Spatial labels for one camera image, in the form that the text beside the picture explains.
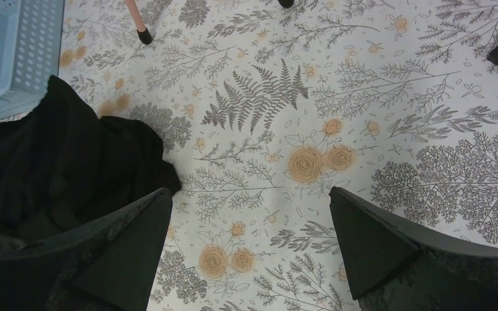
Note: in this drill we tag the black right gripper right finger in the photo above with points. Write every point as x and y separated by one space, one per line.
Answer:
395 264

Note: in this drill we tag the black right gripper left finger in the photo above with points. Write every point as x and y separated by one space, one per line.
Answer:
106 264

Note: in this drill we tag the black shirt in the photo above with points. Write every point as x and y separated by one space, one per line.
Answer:
62 166

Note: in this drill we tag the light blue plastic basket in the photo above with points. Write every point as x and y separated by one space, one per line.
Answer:
30 40

